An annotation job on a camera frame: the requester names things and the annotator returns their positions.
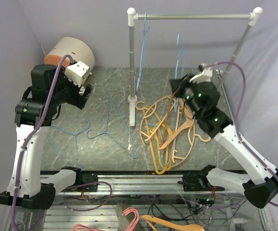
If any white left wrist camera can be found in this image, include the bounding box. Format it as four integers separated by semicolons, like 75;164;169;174
65;61;90;87

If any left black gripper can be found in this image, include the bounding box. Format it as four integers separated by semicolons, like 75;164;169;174
51;65;93;109

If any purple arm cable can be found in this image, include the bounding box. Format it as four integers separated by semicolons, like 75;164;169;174
201;61;278;209
10;54;113;231

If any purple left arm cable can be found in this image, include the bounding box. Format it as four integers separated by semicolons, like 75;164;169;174
10;54;113;231

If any yellow plastic hanger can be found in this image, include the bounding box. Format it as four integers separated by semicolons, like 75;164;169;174
140;105;172;175

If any beige round drawer cabinet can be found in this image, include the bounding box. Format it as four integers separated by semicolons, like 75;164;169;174
44;37;95;75

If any aluminium frame rail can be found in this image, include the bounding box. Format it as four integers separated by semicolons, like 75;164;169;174
10;173;266;196

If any orange wooden hanger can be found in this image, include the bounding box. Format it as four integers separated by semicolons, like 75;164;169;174
141;215;205;231

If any pink plastic hanger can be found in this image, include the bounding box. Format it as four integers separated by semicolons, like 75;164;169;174
71;207;141;231

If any beige plastic hanger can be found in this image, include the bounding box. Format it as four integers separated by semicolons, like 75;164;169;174
135;95;211;170
159;99;194;150

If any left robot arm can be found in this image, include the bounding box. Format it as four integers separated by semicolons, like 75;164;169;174
0;61;93;210

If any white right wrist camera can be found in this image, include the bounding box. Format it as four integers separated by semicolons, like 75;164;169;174
189;63;213;84

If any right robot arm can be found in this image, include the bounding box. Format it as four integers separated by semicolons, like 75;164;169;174
170;75;278;208

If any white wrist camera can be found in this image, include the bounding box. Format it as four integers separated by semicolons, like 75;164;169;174
189;63;213;84
65;61;90;87

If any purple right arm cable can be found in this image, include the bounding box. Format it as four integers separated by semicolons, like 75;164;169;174
201;61;278;209

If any brown wooden hanger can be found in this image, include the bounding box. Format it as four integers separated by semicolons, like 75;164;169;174
161;90;178;145

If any metal clothes rack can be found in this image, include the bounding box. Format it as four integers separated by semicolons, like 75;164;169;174
127;7;263;127

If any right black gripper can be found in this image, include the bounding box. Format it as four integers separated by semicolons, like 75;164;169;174
168;74;201;118

